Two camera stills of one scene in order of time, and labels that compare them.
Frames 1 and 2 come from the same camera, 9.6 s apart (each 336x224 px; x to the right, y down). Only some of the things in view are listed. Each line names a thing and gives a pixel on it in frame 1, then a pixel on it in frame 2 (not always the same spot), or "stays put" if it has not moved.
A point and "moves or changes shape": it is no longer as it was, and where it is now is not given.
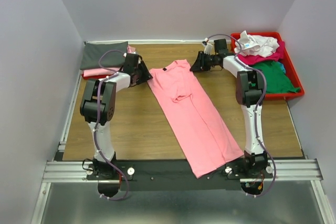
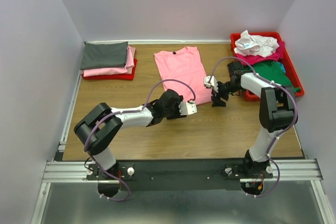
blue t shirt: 282,66 stays put
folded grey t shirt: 103,55 stays put
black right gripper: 202,61 -> 219,94
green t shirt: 276,80 stays put
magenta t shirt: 277,56 stays put
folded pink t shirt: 102,72 stays put
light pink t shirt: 211,145 moves or changes shape
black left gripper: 142,72 -> 177,108
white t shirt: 255,45 stays put
